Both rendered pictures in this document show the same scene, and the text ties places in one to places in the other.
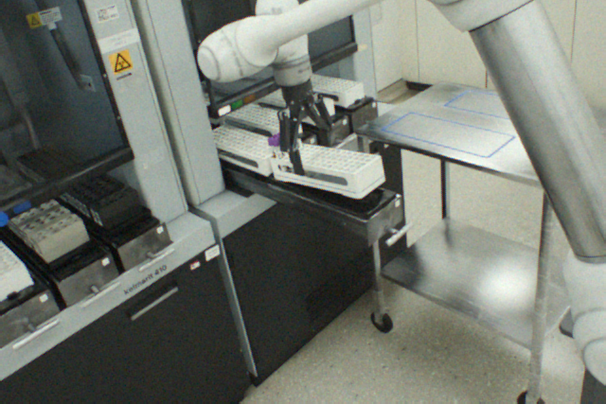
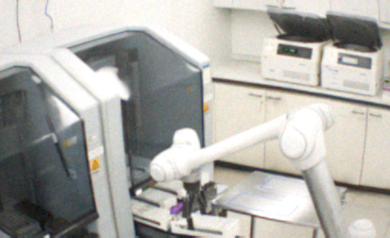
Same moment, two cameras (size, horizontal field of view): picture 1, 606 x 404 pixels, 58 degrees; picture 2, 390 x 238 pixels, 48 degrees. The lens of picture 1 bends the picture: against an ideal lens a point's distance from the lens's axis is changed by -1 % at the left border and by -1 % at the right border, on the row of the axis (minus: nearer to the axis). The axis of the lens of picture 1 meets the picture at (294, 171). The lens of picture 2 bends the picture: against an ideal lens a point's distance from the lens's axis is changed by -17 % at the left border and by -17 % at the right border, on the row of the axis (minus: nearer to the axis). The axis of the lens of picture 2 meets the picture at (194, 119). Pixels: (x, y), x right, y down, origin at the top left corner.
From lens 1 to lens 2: 0.92 m
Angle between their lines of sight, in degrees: 18
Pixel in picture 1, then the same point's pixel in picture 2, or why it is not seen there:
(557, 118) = (329, 202)
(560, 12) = not seen: hidden behind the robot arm
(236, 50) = (174, 167)
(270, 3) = (184, 138)
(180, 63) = (119, 164)
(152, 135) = (105, 205)
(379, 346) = not seen: outside the picture
